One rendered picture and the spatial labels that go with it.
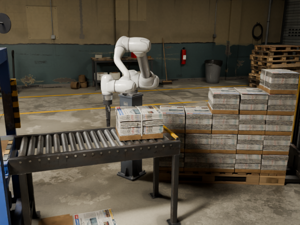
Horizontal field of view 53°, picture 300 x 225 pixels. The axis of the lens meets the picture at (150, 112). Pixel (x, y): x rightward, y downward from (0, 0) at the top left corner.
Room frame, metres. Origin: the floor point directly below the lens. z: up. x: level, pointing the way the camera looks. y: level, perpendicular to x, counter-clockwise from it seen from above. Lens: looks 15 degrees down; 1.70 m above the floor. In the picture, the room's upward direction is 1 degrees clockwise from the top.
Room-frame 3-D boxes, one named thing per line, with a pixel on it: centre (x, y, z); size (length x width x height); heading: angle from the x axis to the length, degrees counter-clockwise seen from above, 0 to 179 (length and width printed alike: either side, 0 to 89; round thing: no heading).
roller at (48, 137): (2.35, 0.84, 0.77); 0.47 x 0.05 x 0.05; 18
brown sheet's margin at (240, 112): (3.36, -1.12, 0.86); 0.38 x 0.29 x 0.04; 179
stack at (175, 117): (3.37, -0.69, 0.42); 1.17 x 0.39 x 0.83; 88
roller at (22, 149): (2.29, 1.02, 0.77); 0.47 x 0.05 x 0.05; 18
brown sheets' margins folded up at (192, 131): (3.37, -0.69, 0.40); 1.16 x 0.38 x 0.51; 88
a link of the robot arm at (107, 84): (2.49, 0.34, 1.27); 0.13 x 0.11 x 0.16; 79
